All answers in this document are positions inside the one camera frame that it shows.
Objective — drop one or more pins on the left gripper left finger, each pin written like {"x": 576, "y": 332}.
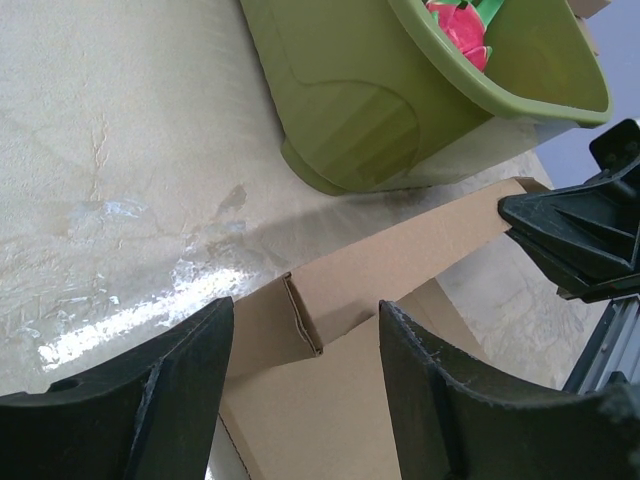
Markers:
{"x": 149, "y": 413}

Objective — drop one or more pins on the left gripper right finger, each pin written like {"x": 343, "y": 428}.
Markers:
{"x": 456, "y": 417}

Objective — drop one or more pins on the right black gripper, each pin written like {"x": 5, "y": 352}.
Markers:
{"x": 585, "y": 239}

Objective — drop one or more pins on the brown cardboard paper box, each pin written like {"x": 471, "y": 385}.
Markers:
{"x": 304, "y": 396}

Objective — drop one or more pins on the folded cardboard box top right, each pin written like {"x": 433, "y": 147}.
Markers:
{"x": 587, "y": 8}

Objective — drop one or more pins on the pink dragon fruit toy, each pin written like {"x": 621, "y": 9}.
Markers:
{"x": 465, "y": 23}

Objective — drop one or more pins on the green plastic basket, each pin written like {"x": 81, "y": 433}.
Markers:
{"x": 373, "y": 96}

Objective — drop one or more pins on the aluminium rail frame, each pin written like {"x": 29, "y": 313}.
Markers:
{"x": 611, "y": 354}

